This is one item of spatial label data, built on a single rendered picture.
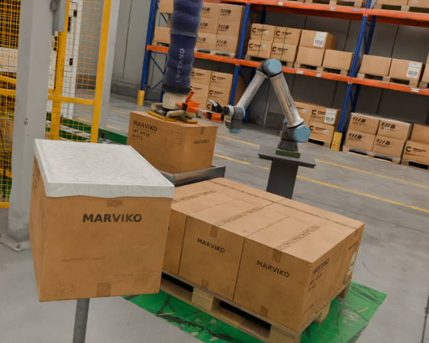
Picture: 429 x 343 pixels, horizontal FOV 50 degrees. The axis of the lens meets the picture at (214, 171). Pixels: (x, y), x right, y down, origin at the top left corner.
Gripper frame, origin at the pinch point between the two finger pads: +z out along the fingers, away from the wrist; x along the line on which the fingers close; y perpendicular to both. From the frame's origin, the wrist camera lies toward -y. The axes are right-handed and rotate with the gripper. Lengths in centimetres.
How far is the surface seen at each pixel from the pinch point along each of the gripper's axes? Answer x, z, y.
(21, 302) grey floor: -108, 140, -61
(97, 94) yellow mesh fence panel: -2, 71, 46
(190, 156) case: -36.0, 12.2, -6.4
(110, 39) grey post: 44, -34, 315
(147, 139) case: -31, 34, 25
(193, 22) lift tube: 62, 14, 15
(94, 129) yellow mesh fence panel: -29, 71, 46
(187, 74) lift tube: 23.6, 10.8, 17.9
